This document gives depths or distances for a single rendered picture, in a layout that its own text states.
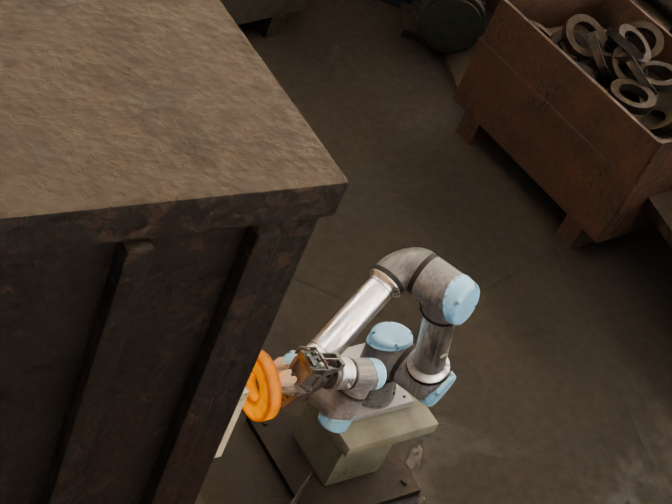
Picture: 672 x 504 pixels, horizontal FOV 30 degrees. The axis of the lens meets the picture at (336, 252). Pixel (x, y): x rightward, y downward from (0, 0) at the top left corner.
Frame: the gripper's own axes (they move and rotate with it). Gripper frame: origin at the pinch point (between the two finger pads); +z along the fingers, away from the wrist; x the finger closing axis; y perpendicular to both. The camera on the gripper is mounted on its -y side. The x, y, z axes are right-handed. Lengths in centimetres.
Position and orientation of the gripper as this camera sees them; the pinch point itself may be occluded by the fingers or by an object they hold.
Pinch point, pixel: (260, 379)
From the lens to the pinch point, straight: 272.7
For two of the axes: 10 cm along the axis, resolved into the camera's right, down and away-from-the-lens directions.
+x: 4.6, 7.1, -5.3
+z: -7.1, -0.7, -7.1
